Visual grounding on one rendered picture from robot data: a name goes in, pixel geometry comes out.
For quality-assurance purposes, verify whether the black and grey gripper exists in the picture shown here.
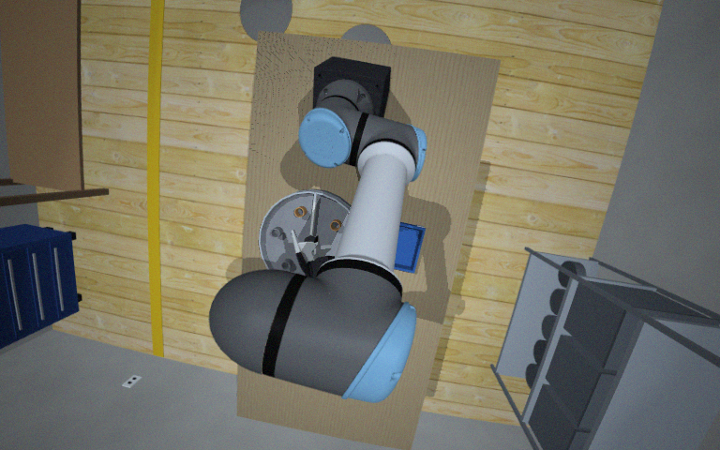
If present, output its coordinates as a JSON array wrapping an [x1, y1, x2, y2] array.
[[292, 230, 335, 278]]

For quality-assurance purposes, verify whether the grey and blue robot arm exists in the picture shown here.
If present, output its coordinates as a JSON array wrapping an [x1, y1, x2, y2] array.
[[209, 79, 427, 403]]

